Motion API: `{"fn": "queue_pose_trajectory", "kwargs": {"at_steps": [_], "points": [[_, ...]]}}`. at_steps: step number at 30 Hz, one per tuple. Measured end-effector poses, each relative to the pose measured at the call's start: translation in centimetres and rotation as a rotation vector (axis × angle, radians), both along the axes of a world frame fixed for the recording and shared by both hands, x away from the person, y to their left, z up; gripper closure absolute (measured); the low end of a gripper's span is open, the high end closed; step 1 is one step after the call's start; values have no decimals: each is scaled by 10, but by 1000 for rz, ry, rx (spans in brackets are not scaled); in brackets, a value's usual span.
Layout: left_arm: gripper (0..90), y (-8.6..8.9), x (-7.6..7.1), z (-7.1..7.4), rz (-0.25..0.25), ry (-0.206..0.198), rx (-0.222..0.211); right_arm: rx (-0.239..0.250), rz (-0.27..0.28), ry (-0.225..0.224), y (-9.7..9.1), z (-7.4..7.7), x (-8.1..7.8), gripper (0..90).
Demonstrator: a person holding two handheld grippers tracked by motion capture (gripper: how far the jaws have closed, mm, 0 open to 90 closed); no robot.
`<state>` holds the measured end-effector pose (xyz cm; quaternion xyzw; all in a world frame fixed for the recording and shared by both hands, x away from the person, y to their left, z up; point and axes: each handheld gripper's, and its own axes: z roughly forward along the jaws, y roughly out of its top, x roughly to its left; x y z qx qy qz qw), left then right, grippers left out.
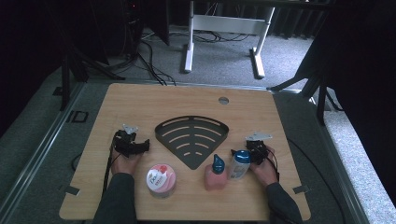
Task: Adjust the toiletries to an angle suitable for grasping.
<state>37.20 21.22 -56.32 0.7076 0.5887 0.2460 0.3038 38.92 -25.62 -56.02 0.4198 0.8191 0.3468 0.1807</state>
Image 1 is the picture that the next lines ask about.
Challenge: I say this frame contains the black slotted corner rack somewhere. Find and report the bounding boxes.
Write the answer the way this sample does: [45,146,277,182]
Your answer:
[154,115,231,171]

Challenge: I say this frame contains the long black cable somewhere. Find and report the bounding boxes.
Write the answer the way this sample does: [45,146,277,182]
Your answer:
[287,137,347,224]

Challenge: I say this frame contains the white desk frame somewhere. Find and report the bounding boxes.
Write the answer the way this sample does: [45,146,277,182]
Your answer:
[183,0,276,79]

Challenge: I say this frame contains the short black cable loop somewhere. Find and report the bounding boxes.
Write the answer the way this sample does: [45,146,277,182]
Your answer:
[71,152,83,172]

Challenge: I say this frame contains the pink bottle with blue cap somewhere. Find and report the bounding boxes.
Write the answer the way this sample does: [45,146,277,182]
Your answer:
[203,153,229,191]

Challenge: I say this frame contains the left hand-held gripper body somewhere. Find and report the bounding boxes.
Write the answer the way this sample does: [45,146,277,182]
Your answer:
[111,123,140,159]

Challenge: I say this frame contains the grey tape strip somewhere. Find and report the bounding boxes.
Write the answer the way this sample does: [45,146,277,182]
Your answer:
[291,184,312,195]

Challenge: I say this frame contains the person's right hand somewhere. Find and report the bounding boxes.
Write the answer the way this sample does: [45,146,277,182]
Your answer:
[248,146,280,189]

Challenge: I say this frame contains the aluminium rail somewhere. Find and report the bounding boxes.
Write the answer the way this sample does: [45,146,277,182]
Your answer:
[0,81,87,218]
[306,92,373,224]

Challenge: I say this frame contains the black metal stand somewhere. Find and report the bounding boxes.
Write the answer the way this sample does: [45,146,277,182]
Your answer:
[60,46,126,112]
[266,69,344,126]

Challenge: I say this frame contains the person's left hand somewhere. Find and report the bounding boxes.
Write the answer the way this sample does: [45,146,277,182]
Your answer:
[110,148,143,177]

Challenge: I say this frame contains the left hand-held gripper cable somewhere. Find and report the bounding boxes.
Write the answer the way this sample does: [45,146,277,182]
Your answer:
[102,143,117,198]

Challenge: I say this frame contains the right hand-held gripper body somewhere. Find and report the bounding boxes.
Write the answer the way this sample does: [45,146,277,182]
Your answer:
[245,132,274,166]

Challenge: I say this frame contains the black floor cable bundle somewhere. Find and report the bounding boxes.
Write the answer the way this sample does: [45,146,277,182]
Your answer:
[135,38,177,87]

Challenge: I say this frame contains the pink jar with white lid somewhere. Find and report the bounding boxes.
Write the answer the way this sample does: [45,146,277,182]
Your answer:
[146,163,177,199]

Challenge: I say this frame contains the white bottle with blue cap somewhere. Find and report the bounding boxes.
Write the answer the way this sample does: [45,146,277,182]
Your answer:
[227,149,252,181]

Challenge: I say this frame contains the dark computer tower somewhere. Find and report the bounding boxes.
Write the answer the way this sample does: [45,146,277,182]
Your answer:
[104,0,145,59]

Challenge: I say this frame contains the cables under white desk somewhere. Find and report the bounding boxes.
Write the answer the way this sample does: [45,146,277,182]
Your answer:
[169,28,252,44]

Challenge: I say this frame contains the hand-held gripper cable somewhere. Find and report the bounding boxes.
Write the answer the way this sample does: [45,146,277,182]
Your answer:
[102,143,117,198]
[266,151,281,183]

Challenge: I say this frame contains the black curtain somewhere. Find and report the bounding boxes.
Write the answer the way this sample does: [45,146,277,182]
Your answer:
[298,0,396,200]
[0,0,68,139]

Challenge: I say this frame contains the right hand-held gripper cable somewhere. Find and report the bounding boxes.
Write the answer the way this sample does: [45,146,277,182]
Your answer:
[266,151,281,183]

